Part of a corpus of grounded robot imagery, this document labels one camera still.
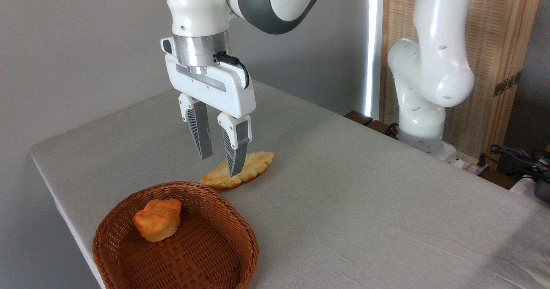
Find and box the grey tablecloth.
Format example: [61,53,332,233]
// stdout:
[29,79,550,289]

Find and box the brown wicker basket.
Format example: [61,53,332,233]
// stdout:
[92,181,260,289]

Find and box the small round bread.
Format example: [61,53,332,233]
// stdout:
[133,199,182,242]

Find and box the long braided bread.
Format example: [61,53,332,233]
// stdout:
[200,151,275,190]

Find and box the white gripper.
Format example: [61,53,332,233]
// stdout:
[161,37,257,178]

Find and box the black cable bundle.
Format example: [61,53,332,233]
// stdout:
[479,144,550,182]

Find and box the metal screen hinge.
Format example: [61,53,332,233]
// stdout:
[493,71,522,97]

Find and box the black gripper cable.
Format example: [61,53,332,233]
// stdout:
[215,52,251,90]

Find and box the dark brown wooden block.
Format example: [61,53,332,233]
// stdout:
[344,111,373,126]
[365,119,399,139]

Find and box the wooden folding screen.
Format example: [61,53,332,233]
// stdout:
[380,0,544,169]

